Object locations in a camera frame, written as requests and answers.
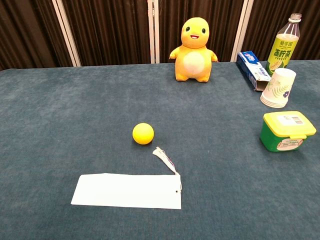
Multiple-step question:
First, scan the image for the green tub with yellow lid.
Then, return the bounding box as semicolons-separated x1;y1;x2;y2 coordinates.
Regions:
259;110;317;153

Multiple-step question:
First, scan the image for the yellow ball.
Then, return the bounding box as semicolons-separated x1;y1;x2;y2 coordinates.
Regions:
132;122;155;145

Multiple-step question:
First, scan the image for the white bookmark tassel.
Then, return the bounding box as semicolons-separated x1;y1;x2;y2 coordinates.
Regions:
152;146;183;191

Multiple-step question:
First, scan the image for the yellow plush dinosaur toy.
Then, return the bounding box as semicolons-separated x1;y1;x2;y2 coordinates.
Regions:
168;16;219;83

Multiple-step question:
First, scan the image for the white paper bookmark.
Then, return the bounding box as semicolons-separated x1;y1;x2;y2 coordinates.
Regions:
70;172;183;210

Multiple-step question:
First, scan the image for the blue white toothpaste box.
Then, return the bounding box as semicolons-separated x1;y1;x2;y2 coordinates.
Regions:
236;50;272;92

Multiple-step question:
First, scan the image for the stack of printed paper cups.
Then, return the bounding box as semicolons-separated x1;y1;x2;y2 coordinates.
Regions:
259;67;297;109

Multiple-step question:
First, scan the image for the lemon tea plastic bottle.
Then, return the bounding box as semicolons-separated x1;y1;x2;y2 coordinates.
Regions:
265;12;301;77

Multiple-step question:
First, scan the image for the white folding screen frame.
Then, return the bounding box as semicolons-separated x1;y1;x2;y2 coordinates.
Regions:
51;0;82;68
146;0;161;64
229;0;255;63

